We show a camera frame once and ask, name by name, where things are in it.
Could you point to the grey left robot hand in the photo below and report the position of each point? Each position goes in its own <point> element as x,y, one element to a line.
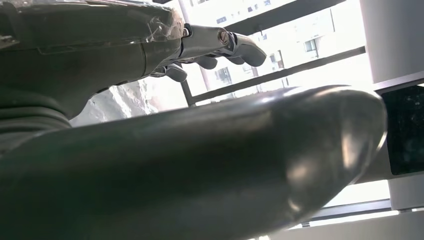
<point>198,165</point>

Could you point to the grey plastic parcel red print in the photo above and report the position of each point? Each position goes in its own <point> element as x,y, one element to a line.
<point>112,106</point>

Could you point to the black inbound scanner machine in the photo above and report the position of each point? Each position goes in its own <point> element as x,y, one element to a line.
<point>404,132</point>

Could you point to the building outside window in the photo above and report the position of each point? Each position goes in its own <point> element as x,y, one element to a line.
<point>311,44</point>

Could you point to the dark window frame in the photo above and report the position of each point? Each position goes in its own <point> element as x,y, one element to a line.
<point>281,73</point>

